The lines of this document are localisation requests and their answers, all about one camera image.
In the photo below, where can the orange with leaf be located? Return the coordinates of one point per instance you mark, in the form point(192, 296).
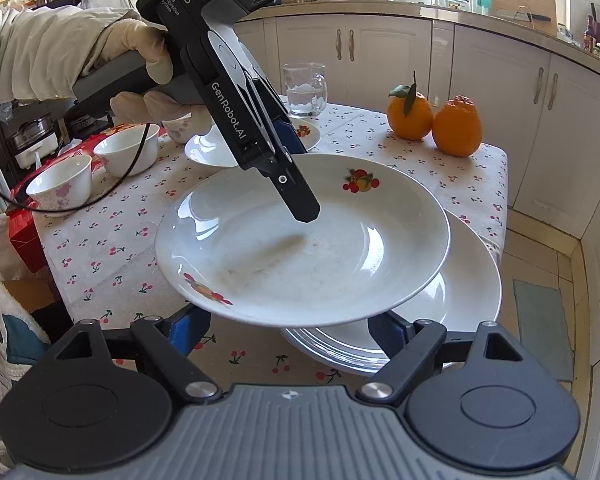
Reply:
point(410, 120)

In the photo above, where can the white kitchen cabinets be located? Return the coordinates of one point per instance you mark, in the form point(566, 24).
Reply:
point(480, 85)

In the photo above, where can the grey floor mat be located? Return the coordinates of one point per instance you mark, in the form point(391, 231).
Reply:
point(542, 330)

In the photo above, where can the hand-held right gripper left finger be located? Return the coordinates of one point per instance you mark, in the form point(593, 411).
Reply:
point(192, 324)

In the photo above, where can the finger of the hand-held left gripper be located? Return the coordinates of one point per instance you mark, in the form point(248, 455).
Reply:
point(290, 132)
point(300, 200)

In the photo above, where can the red gift box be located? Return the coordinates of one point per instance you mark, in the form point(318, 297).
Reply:
point(22, 240)

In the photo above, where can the bumpy orange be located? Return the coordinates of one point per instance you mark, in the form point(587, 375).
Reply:
point(457, 130)

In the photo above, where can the white fruit print plate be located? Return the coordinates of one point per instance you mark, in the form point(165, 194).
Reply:
point(280, 260)
point(460, 300)

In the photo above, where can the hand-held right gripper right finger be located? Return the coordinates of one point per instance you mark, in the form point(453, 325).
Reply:
point(387, 332)

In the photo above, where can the person's left forearm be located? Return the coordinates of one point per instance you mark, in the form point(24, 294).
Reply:
point(30, 50)

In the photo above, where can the white floral bowl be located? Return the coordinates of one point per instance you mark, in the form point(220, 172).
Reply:
point(120, 155)
point(185, 130)
point(60, 185)

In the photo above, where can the person's white fleece clothing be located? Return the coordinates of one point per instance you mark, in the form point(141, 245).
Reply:
point(5, 360)

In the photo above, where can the person's left hand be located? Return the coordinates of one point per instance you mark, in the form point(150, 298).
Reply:
point(130, 40)

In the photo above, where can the cherry print tablecloth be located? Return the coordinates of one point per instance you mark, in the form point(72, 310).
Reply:
point(120, 240)

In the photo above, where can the glass mug with water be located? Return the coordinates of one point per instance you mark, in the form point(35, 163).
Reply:
point(300, 100)

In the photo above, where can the dark sauce bottle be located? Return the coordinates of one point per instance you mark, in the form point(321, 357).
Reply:
point(589, 35)

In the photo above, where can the white plastic bag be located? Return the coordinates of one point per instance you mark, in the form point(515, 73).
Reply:
point(0, 245)

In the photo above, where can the stack of white floral plates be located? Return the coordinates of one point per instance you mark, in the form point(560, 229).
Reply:
point(205, 150)

